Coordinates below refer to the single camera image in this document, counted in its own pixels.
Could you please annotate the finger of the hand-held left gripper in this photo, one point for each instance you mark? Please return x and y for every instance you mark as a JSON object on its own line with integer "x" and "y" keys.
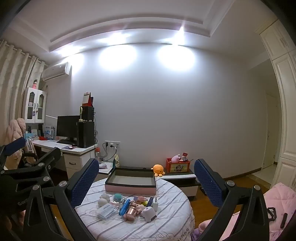
{"x": 44, "y": 157}
{"x": 15, "y": 146}

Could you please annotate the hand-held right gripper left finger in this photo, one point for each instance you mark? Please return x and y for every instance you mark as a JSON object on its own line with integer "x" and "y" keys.
{"x": 85, "y": 183}

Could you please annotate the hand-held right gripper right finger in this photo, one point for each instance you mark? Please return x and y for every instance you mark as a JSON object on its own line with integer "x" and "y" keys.
{"x": 208, "y": 183}

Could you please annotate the white cloud-shaped toy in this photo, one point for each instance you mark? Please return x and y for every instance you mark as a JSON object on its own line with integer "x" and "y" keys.
{"x": 104, "y": 200}

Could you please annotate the clear plastic box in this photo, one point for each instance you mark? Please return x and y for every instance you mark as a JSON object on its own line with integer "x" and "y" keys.
{"x": 106, "y": 212}

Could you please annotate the small glass bottle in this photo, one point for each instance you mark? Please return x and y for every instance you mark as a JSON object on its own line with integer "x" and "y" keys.
{"x": 121, "y": 203}

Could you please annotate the pink storage box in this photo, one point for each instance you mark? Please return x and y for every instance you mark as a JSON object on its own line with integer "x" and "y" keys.
{"x": 129, "y": 189}

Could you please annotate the blue plastic case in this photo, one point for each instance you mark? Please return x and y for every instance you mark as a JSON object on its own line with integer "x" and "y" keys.
{"x": 123, "y": 207}

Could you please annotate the rose gold cup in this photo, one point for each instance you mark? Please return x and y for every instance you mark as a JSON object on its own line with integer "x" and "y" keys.
{"x": 130, "y": 212}

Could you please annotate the white charger plug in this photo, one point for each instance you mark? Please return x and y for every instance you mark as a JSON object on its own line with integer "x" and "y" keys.
{"x": 155, "y": 205}

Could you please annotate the pink pig toy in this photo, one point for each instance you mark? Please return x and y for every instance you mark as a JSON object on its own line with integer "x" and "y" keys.
{"x": 137, "y": 207}

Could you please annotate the dark blue small box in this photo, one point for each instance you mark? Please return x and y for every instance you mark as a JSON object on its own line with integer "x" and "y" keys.
{"x": 150, "y": 201}

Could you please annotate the pink padded jacket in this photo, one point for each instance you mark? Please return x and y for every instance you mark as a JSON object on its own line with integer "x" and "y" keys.
{"x": 13, "y": 132}

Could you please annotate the black chair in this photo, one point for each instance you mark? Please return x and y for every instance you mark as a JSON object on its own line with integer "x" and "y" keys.
{"x": 29, "y": 158}

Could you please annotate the small white side table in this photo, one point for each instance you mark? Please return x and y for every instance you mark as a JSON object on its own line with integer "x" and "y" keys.
{"x": 105, "y": 171}

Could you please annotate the white desk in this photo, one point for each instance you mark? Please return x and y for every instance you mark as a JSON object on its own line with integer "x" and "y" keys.
{"x": 76, "y": 160}

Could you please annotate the blue white box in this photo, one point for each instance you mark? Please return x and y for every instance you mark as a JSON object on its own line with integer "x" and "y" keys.
{"x": 49, "y": 132}

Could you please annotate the low white bench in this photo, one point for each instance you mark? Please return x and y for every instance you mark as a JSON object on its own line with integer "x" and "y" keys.
{"x": 182, "y": 178}

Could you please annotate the bottle with orange cap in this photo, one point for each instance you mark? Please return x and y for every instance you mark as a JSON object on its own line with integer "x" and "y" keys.
{"x": 98, "y": 155}

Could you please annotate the red toy crate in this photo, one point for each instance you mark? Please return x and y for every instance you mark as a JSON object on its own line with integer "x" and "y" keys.
{"x": 178, "y": 167}

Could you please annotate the black computer monitor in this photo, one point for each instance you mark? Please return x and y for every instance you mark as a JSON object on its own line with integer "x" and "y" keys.
{"x": 67, "y": 127}

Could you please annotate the yellow green snack bag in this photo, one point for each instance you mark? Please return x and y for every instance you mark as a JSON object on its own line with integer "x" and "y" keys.
{"x": 116, "y": 161}

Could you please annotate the pink plush toy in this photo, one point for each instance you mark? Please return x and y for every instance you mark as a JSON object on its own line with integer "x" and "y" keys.
{"x": 175, "y": 158}

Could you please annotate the round table with striped cloth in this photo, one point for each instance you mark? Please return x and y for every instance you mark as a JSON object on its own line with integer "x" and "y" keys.
{"x": 171, "y": 208}

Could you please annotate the white glass-door cabinet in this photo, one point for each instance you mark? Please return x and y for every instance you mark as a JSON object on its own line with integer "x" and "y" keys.
{"x": 34, "y": 105}

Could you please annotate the black computer tower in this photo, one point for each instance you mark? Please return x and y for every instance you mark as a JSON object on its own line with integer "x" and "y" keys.
{"x": 85, "y": 134}

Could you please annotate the orange octopus plush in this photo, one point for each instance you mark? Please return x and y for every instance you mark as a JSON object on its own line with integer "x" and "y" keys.
{"x": 158, "y": 169}

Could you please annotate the beige curtain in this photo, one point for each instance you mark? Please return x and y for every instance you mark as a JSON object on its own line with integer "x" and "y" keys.
{"x": 11, "y": 92}

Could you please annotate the small yellow handheld fan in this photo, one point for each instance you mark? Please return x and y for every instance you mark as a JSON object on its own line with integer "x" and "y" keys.
{"x": 81, "y": 110}

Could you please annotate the black speaker box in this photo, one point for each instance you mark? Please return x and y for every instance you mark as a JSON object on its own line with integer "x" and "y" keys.
{"x": 89, "y": 113}

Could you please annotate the pink doll figure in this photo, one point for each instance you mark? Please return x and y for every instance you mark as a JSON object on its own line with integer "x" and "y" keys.
{"x": 35, "y": 84}

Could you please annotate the pink quilt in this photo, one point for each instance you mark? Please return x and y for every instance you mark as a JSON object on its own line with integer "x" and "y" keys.
{"x": 277, "y": 197}

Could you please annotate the red white desk calendar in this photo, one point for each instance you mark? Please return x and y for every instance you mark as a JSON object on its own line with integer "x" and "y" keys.
{"x": 86, "y": 99}

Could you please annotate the white air conditioner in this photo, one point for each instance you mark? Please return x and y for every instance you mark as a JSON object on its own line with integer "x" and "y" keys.
{"x": 55, "y": 72}

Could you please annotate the black stick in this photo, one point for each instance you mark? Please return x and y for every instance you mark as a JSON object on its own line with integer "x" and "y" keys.
{"x": 284, "y": 220}

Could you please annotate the white wall power outlet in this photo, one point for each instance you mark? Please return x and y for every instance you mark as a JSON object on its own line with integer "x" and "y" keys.
{"x": 112, "y": 144}

